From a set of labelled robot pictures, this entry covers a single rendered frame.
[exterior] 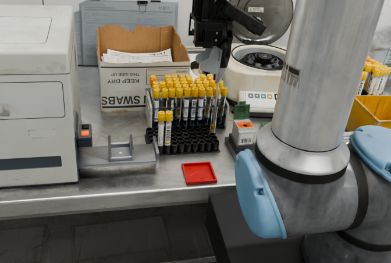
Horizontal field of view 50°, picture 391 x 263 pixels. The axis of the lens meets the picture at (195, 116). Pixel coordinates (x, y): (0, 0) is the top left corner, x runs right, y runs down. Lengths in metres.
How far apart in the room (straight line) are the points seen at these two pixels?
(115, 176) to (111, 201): 0.06
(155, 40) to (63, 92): 0.63
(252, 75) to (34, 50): 0.62
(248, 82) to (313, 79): 0.75
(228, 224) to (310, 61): 0.38
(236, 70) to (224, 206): 0.52
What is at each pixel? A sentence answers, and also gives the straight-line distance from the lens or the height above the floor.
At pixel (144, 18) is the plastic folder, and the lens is 1.41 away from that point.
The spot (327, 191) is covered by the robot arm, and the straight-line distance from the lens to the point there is 0.53.
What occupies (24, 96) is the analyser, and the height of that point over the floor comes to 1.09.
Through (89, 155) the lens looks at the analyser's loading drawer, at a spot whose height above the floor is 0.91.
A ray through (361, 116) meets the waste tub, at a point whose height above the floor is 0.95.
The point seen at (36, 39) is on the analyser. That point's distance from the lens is 0.83.
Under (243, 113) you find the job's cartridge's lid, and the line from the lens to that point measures 1.02.
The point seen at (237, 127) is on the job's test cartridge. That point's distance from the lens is 1.00.
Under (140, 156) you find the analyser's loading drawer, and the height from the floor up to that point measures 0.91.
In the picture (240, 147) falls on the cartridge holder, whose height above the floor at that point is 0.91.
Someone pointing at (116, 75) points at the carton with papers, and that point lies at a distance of 1.12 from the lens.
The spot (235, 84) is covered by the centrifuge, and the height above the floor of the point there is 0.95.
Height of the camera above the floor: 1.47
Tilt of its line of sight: 30 degrees down
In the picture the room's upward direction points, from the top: 5 degrees clockwise
